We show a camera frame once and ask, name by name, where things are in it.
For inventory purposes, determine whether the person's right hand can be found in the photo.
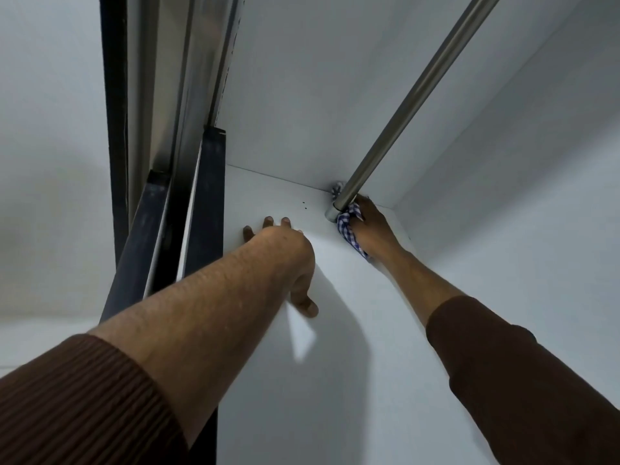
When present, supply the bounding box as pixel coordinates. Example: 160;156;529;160
351;195;404;262

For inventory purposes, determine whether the person's left hand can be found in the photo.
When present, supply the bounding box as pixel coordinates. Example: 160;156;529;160
242;216;320;319

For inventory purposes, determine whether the blue checked cloth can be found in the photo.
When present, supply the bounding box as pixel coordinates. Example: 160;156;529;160
331;182;372;260

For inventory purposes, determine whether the person's left forearm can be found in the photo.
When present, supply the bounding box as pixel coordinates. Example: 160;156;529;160
0;237;302;465

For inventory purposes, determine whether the person's right forearm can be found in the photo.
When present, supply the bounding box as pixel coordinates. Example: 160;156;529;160
382;247;620;465

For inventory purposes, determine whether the metal wardrobe hanging rod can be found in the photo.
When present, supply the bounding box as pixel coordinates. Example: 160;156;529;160
333;0;504;213

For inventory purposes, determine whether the white wardrobe cabinet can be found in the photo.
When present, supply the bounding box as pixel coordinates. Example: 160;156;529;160
213;0;620;465

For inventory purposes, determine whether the silver sliding door track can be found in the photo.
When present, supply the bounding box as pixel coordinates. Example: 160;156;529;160
127;0;243;223

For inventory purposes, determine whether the dark sliding door frame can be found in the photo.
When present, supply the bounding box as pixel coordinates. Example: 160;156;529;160
175;126;227;465
99;169;171;325

